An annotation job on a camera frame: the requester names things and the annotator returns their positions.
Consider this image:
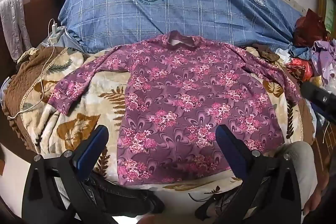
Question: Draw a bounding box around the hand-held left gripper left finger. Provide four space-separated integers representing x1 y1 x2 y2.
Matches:
21 125 111 224

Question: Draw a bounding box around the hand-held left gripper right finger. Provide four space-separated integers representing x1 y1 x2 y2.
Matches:
215 124 302 224

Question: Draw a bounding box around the purple floral long-sleeve shirt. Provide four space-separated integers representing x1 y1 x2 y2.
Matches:
48 30 302 186

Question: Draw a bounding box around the red orange bag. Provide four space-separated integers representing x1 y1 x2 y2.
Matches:
286 57 314 81

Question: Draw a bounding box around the purple patterned cloth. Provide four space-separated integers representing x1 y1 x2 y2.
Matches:
310 39 336 85

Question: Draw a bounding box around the beige leaf-print blanket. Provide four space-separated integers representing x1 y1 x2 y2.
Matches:
16 46 305 193

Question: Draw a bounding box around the dark red cloth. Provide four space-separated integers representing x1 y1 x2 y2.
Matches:
293 9 330 47

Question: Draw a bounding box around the brown quilted bedspread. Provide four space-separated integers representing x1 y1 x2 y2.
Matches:
3 47 69 151

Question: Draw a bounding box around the white charger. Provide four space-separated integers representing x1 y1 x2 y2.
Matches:
50 19 60 44

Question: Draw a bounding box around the blue plaid pillow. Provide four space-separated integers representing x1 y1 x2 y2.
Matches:
58 0 303 54

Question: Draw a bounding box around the light grey cloth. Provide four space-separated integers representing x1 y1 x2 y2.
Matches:
0 0 32 55

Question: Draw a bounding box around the white charging cable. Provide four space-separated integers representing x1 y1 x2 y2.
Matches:
8 19 62 119

